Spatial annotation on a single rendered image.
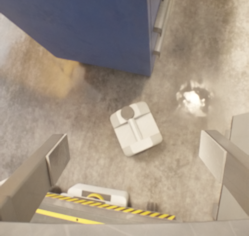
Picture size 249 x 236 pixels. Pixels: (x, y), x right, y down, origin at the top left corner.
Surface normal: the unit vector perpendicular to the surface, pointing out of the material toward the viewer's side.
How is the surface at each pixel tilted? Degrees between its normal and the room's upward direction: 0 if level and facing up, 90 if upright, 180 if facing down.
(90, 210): 0
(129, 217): 0
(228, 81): 0
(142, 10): 90
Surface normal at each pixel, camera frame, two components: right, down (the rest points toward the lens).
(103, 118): -0.16, -0.13
